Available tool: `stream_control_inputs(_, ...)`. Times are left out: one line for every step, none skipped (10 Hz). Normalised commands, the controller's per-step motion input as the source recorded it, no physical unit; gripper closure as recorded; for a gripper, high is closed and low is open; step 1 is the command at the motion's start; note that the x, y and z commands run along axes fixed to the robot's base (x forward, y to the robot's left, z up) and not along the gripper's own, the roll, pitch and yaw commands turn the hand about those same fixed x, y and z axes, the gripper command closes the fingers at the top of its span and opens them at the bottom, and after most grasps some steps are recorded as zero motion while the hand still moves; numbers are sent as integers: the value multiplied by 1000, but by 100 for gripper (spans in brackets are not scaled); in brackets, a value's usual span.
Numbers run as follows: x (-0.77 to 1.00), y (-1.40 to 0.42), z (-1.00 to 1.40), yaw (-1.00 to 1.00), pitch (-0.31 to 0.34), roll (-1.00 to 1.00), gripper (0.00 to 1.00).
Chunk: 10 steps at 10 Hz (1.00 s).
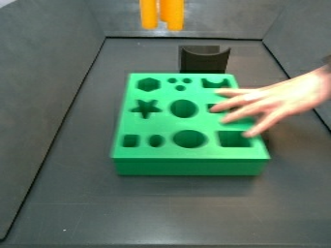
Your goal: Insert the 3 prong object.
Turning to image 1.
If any bare human hand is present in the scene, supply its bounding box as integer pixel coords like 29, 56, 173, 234
211, 65, 331, 138

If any orange three prong object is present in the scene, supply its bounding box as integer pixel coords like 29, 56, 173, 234
141, 0, 186, 31

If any black curved foam piece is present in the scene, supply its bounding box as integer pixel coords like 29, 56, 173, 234
179, 46, 231, 74

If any green shape sorter block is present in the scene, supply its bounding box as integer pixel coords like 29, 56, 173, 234
111, 73, 270, 175

